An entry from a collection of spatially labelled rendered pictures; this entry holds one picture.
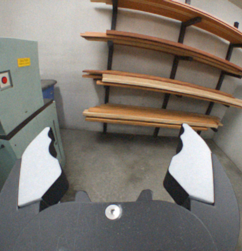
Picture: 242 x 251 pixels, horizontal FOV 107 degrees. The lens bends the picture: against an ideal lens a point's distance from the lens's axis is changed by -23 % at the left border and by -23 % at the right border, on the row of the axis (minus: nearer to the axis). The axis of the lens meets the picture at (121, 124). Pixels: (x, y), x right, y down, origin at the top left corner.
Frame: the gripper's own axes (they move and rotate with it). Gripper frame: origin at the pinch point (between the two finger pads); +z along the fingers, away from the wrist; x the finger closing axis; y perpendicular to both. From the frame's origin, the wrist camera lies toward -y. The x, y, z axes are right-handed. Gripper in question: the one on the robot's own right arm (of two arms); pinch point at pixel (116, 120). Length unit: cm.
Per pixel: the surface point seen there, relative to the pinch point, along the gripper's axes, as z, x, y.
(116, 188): 63, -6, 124
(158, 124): 128, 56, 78
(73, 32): 176, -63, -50
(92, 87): 177, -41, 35
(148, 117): 134, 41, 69
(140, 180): 75, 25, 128
